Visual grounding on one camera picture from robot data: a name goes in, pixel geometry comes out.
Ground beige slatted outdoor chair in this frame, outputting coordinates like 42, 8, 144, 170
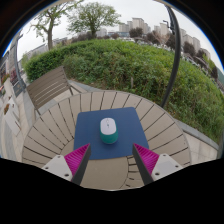
25, 65, 83, 115

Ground distant high-rise buildings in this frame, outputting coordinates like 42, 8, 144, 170
117, 17, 212, 62

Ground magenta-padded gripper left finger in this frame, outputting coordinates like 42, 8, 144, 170
41, 143, 92, 186

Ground tall grey sign pillar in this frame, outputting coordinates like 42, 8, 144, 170
9, 32, 27, 98

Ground dark curved umbrella pole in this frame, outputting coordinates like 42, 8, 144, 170
160, 4, 182, 109

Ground green trimmed hedge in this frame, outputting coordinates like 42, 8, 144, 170
23, 37, 224, 145

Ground white and teal computer mouse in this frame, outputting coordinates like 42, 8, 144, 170
99, 117, 119, 145

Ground tall thin-crowned tree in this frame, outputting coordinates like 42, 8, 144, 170
29, 0, 85, 52

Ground dark blue square mouse pad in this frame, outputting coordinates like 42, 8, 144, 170
73, 106, 150, 161

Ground round leafy green tree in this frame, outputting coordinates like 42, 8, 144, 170
66, 1, 122, 38

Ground white planter with flowers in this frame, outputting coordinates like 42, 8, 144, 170
2, 102, 22, 137

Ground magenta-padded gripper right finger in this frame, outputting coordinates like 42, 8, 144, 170
131, 142, 184, 186

